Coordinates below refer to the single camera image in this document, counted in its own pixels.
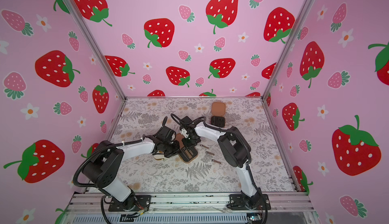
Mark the cream nail clipper case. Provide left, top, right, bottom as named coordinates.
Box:
left=153, top=152, right=165, bottom=160

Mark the light brown nail clipper case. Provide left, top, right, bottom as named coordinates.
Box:
left=175, top=133, right=198, bottom=163

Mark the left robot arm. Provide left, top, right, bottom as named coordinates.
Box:
left=73, top=126, right=179, bottom=211

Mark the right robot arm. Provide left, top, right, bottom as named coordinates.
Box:
left=171, top=114, right=271, bottom=211

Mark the dark brown nail clipper case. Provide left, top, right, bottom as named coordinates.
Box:
left=211, top=101, right=226, bottom=128

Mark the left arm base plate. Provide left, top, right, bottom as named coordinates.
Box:
left=108, top=195, right=152, bottom=212

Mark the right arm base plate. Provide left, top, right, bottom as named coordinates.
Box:
left=226, top=193, right=271, bottom=211

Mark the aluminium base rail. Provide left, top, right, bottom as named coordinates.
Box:
left=66, top=192, right=315, bottom=214

